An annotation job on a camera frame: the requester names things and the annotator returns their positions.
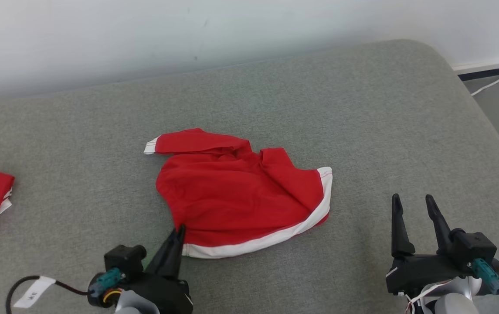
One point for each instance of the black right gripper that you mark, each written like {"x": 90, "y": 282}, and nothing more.
{"x": 419, "y": 270}

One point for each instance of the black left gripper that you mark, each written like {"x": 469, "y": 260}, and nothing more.
{"x": 168, "y": 294}

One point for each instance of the red shorts with white trim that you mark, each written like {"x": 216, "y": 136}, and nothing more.
{"x": 232, "y": 196}

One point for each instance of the grey fabric panel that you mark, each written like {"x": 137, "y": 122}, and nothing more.
{"x": 362, "y": 131}

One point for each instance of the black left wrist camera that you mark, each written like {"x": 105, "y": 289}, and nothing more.
{"x": 123, "y": 258}

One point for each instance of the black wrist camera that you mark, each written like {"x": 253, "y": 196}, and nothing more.
{"x": 471, "y": 246}
{"x": 123, "y": 258}

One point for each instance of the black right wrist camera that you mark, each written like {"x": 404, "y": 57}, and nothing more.
{"x": 471, "y": 246}

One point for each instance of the white wall baseboard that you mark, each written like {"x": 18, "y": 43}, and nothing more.
{"x": 489, "y": 66}

